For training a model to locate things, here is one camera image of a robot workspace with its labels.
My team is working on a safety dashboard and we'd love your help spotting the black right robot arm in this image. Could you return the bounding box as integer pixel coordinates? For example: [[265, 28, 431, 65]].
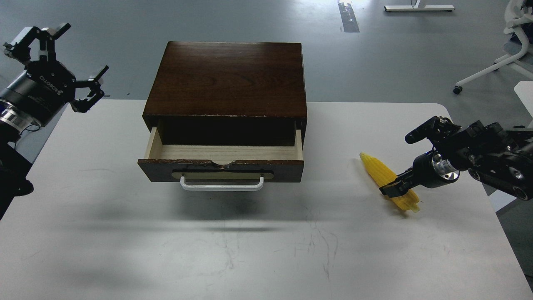
[[379, 116, 533, 200]]

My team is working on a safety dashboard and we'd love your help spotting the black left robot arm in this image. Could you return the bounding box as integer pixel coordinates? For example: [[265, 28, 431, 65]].
[[0, 23, 109, 216]]

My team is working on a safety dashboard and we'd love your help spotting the white office chair base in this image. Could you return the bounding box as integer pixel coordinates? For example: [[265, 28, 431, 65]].
[[453, 0, 533, 125]]

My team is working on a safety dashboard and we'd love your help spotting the white table leg base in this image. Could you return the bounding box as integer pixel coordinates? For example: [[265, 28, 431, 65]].
[[384, 0, 455, 12]]

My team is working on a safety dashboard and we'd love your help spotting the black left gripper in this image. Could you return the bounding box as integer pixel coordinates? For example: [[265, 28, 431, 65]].
[[0, 22, 110, 128]]

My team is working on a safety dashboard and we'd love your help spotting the dark wooden drawer cabinet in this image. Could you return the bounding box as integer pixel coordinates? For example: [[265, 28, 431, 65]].
[[142, 41, 308, 146]]

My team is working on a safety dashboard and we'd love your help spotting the wooden drawer with white handle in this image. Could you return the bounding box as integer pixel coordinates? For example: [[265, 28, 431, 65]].
[[137, 128, 305, 190]]

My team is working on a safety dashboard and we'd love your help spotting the yellow corn cob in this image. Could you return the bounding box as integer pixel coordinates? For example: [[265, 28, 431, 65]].
[[359, 152, 420, 213]]

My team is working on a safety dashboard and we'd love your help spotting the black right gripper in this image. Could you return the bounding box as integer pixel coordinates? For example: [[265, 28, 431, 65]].
[[379, 151, 460, 198]]

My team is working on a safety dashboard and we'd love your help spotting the grey floor tape strip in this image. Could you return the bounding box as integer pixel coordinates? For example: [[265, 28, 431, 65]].
[[337, 0, 360, 33]]

